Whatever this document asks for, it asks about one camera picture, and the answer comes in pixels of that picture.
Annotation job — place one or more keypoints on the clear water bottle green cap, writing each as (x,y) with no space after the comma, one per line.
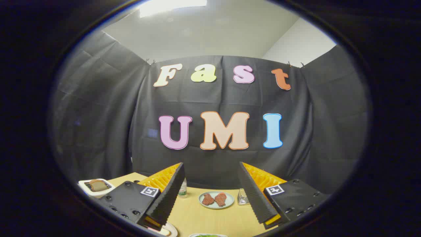
(183,191)

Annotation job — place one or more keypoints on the ceiling light panel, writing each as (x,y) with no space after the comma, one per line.
(171,6)

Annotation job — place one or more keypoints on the light blue oval plate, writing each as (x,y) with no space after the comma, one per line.
(230,199)

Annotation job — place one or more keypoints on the white rounded square plate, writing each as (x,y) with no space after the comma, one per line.
(192,235)

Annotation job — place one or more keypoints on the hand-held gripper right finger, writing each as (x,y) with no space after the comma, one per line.
(255,194)

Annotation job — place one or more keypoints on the black backdrop cloth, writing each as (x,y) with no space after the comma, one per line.
(213,98)

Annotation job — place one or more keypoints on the round white plate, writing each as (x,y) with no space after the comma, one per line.
(171,229)

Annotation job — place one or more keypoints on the brown meat piece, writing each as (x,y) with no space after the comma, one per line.
(208,199)
(220,199)

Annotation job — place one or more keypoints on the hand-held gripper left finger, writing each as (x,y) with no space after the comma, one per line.
(171,194)

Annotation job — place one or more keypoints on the white toaster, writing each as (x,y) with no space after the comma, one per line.
(84,187)

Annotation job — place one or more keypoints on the plain bread slice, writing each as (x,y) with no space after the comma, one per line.
(98,185)

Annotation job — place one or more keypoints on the clear stick holder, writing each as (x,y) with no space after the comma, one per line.
(242,198)

